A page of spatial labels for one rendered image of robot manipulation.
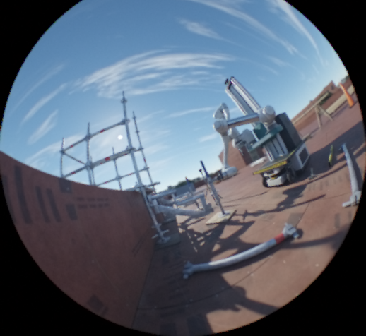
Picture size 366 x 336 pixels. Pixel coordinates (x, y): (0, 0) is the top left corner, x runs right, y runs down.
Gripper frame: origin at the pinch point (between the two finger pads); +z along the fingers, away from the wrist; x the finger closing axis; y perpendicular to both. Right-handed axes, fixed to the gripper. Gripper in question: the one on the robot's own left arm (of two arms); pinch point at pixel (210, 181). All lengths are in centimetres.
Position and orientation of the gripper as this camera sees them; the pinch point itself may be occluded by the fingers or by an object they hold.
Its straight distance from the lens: 141.9
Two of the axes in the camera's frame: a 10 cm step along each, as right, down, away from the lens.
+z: -9.2, 3.9, 0.1
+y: 3.7, 8.8, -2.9
